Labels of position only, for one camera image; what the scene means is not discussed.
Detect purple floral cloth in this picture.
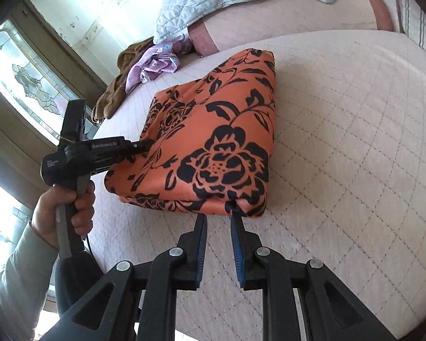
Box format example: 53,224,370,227
126,34,194,95

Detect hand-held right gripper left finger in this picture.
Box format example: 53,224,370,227
48,213,208,341

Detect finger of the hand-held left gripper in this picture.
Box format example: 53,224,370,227
122,138,154,159

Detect striped pillow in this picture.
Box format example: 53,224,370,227
394,0,426,65

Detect brown cloth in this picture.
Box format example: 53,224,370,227
92,41,153,119

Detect stained glass window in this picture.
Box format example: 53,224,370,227
0,19,100,143

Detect black cable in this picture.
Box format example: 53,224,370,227
82,234,105,276

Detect orange black floral garment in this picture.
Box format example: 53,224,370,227
105,48,278,219

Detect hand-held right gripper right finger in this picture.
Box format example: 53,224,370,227
230,213,398,341

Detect person's left hand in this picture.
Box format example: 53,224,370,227
32,179,96,249

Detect white quilted blanket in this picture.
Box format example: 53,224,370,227
89,30,426,341

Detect grey-blue quilted cover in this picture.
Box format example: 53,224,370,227
153,0,338,43

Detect person's left forearm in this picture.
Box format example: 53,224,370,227
0,225,62,331

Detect pale pink pillow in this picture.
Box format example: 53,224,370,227
188,0,394,57

